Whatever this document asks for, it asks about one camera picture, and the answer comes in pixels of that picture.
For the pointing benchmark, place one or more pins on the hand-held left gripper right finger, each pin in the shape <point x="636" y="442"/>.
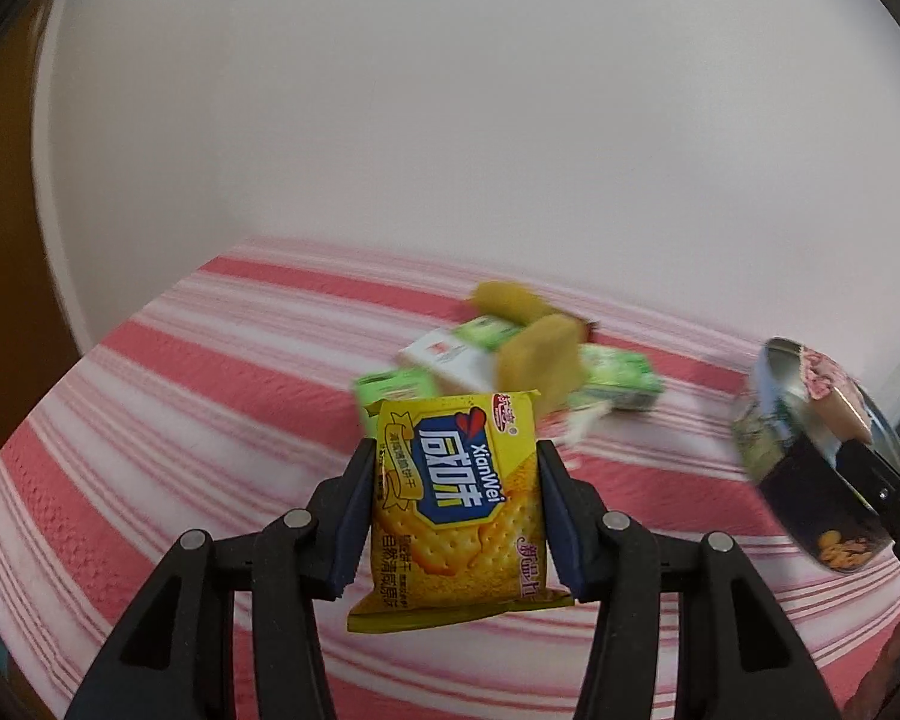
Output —
<point x="562" y="532"/>

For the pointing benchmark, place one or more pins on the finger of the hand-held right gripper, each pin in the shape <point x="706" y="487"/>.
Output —
<point x="892" y="502"/>

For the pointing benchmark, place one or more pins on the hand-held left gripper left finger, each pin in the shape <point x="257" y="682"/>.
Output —
<point x="352" y="525"/>

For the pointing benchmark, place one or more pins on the round metal tin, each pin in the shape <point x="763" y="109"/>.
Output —
<point x="802" y="487"/>

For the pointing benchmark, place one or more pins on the yellow cracker packet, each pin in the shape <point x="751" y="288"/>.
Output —
<point x="450" y="510"/>

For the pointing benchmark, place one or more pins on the green tissue pack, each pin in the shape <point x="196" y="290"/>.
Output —
<point x="619" y="379"/>
<point x="390" y="390"/>

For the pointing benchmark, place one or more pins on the yellow sponge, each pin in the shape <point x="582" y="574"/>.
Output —
<point x="540" y="360"/>
<point x="506" y="298"/>

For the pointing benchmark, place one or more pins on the green pack with white label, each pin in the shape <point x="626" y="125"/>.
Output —
<point x="487" y="330"/>

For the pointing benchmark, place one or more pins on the pink floral snack packet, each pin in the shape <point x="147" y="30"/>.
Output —
<point x="829" y="390"/>

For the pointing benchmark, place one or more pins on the red white striped tablecloth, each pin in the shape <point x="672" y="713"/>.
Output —
<point x="195" y="390"/>

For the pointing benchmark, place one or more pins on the brown wooden door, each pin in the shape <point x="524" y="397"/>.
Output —
<point x="15" y="240"/>

